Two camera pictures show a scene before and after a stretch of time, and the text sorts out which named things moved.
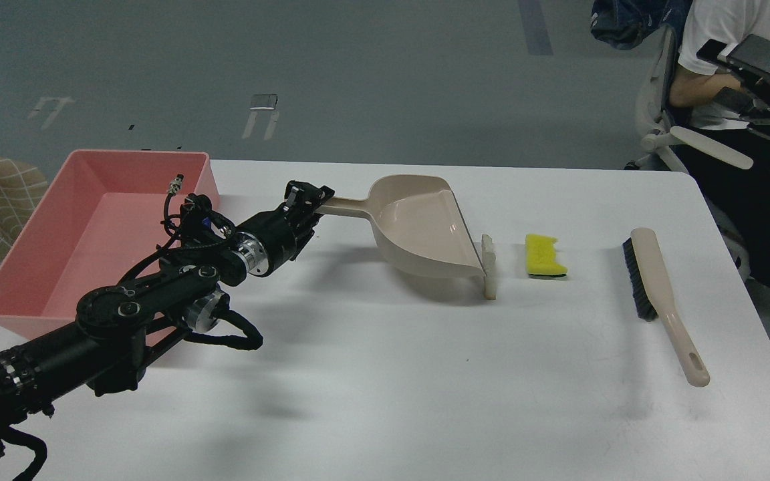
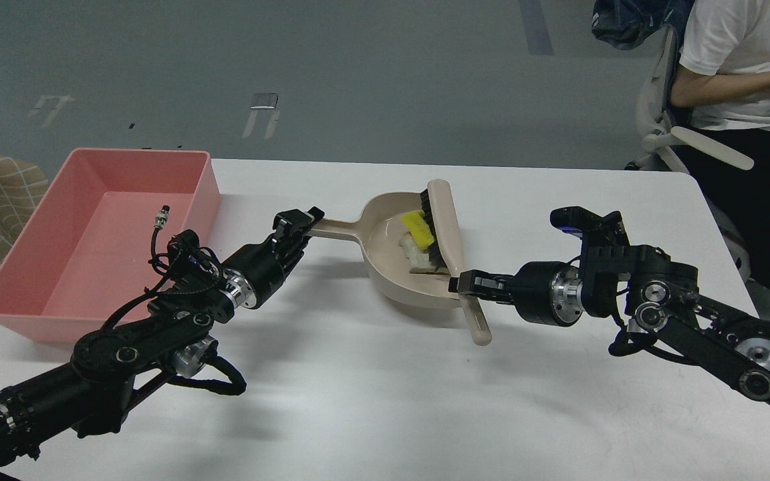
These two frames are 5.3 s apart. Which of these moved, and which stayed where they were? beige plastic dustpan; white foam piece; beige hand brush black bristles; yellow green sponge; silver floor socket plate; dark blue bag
Moved: yellow green sponge; white foam piece; beige hand brush black bristles; beige plastic dustpan
Stayed: silver floor socket plate; dark blue bag
